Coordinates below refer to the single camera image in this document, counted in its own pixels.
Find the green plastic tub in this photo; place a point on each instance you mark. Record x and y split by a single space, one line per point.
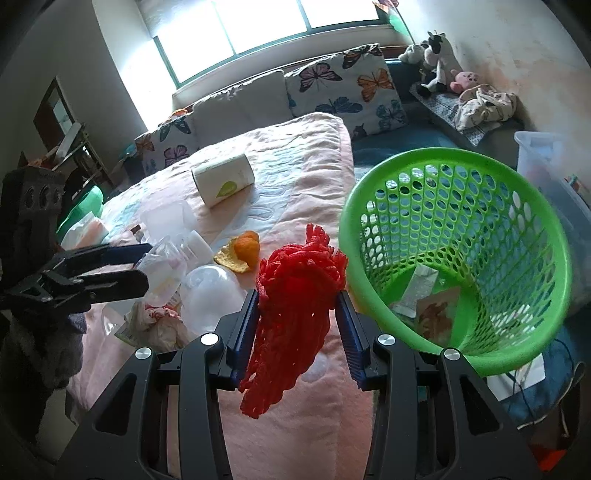
87 201

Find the green plastic basket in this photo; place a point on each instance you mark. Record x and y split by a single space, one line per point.
360 198

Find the green decoration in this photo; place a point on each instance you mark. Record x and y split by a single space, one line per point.
397 21

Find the white pillow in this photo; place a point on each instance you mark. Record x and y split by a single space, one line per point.
240 108

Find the white paper cup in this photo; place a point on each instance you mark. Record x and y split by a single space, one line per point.
221 177

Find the red plastic object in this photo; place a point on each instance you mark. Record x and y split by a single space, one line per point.
549 457

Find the brown printed packet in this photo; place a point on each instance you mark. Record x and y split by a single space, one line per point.
438 316

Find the white plush toy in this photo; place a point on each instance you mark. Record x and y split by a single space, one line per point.
412 54

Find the white paper wrapper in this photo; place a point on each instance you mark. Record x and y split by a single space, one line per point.
418 286

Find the orange peel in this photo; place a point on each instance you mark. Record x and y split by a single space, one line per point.
244 249

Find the person's left forearm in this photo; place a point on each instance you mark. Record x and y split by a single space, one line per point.
37 355

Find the large butterfly print pillow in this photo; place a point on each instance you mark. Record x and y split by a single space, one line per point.
346 92

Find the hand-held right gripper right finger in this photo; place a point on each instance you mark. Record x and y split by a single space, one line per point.
349 339

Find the window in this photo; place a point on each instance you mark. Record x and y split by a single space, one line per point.
258 27

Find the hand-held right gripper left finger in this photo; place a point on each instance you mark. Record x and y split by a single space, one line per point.
245 332

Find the clear plastic bottle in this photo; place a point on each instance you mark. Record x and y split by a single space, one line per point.
175 263

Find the pink plush toy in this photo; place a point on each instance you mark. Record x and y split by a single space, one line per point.
464 82

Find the clear plastic cup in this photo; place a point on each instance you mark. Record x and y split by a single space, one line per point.
166 217

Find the blue bed sheet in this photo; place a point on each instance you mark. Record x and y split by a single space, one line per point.
406 136

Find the red foam fruit net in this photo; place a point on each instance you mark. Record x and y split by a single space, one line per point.
295 295

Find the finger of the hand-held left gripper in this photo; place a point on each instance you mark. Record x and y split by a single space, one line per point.
106 286
106 256

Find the pink blanket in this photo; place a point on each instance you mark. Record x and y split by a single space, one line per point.
300 175

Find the white paper sheet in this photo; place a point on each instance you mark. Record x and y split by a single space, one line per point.
517 376

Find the white tissue pack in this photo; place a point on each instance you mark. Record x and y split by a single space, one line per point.
85 233

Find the small butterfly print pillow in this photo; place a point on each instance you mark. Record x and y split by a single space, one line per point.
168 145

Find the clear plastic storage bin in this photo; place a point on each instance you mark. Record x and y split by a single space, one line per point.
549 175

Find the metal rack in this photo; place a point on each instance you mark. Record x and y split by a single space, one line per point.
78 147

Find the crumpled plastic wrapper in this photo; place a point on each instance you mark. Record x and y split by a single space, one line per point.
154 325

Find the cow plush toy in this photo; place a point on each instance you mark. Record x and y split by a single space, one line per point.
436 60

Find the patterned grey mat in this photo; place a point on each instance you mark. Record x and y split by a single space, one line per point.
443 108

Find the crumpled printed cloth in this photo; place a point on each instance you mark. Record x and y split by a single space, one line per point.
485 106

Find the clear plastic dome lid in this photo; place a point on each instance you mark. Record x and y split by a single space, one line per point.
212 295

